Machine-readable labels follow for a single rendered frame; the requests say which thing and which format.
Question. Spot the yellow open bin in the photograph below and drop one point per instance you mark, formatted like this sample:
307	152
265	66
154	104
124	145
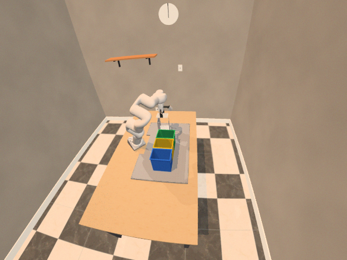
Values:
164	143

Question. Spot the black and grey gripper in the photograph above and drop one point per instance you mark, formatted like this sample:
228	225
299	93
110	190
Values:
161	109

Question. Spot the blue open-top bin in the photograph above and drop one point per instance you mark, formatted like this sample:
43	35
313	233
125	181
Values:
157	156

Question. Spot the green bin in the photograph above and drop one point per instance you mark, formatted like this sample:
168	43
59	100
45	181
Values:
166	134

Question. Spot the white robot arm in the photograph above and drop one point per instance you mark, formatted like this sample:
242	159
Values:
144	116

